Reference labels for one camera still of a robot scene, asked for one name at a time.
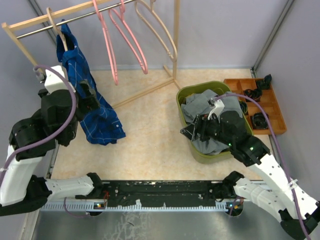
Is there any wooden clothes rack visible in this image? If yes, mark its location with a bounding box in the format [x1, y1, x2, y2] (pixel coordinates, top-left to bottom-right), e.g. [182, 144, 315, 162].
[1, 0, 181, 109]

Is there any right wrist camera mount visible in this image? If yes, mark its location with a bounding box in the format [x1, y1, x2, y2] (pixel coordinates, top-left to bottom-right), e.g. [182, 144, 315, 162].
[207, 99, 225, 120]

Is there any black part in tray corner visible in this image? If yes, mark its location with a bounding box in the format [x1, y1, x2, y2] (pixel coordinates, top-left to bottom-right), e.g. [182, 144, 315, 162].
[256, 74, 272, 90]

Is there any beige wooden hanger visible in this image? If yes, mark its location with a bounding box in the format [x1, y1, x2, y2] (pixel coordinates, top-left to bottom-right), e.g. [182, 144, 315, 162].
[134, 0, 179, 61]

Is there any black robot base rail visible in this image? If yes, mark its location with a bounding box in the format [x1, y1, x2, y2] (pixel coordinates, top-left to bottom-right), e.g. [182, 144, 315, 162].
[41, 180, 244, 217]

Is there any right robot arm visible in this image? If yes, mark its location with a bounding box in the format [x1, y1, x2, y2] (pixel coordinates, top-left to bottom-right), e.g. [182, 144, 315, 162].
[180, 111, 320, 240]

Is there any green plastic basket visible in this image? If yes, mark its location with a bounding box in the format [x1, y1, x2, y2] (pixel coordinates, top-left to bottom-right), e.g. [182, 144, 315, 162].
[176, 81, 253, 164]

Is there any black part beside basket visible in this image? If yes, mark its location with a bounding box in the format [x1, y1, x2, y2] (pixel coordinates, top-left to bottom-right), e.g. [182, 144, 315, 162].
[239, 100, 248, 115]

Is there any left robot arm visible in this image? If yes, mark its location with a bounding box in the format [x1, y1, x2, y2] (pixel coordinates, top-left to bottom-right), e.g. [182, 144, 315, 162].
[0, 89, 104, 216]

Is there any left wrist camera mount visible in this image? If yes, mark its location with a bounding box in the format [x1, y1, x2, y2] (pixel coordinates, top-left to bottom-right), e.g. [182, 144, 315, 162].
[44, 65, 76, 94]

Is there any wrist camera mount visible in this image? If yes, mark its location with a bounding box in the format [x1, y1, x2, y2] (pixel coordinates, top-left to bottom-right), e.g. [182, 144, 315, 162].
[207, 99, 225, 120]
[44, 65, 76, 94]

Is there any blue plaid shirt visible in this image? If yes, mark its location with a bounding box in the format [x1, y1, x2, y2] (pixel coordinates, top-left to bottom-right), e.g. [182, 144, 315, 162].
[56, 23, 126, 146]

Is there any pink hanger with white shirt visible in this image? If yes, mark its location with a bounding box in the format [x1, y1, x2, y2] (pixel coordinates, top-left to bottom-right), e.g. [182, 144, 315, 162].
[108, 0, 149, 75]

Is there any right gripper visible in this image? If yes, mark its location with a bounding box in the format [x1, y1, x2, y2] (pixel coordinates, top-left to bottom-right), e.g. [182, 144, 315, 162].
[180, 111, 234, 147]

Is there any pink hanger with grey shirt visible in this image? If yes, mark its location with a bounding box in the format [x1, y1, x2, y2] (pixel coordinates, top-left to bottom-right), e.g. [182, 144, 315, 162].
[92, 0, 119, 86]

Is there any grey shirt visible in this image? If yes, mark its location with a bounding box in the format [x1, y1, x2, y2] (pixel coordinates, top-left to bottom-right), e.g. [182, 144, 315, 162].
[180, 89, 243, 155]

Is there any black cable bundle in tray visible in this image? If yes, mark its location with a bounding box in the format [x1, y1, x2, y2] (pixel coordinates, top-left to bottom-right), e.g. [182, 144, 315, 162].
[243, 87, 263, 103]

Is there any beige hanger with blue shirt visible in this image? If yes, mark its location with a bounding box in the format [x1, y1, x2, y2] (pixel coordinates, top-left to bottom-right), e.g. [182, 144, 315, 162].
[46, 7, 68, 52]

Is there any black round part in tray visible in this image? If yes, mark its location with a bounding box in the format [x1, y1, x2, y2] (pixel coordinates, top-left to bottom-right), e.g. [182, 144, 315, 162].
[251, 112, 269, 130]

